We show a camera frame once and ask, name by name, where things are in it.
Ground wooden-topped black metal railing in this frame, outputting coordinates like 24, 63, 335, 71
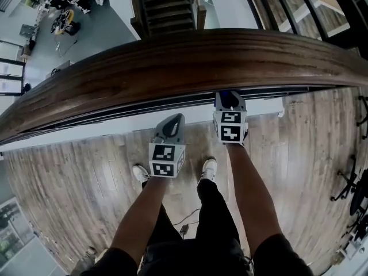
0, 29, 368, 146
238, 0, 368, 51

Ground person's right white shoe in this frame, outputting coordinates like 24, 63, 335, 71
197, 157, 218, 181

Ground dark wooden staircase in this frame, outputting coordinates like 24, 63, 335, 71
128, 0, 208, 41

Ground person's black trousers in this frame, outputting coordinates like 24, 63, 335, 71
141, 178, 242, 246

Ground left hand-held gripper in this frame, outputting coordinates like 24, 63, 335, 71
148, 113, 186, 179

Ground round yellow table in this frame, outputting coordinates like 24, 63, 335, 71
50, 9, 81, 37

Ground person's right forearm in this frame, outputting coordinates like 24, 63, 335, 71
227, 142, 284, 255

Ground black cable with adapter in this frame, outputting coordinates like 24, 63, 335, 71
171, 208, 202, 236

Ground person's black shirt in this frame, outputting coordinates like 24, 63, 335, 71
82, 234, 314, 276

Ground black office chair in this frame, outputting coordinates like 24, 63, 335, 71
329, 154, 368, 221
339, 220, 368, 258
355, 95, 368, 140

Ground grey metal rack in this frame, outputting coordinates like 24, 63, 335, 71
19, 24, 37, 37

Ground blue cloth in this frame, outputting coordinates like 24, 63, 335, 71
220, 90, 237, 109

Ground person's left forearm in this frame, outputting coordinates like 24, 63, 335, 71
110, 175, 167, 258

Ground black-framed glass entrance doors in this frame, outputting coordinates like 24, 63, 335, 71
0, 39, 26, 96

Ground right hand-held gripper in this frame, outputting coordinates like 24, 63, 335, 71
212, 91, 249, 146

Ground white extension cable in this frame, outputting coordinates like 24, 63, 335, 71
54, 37, 78, 58

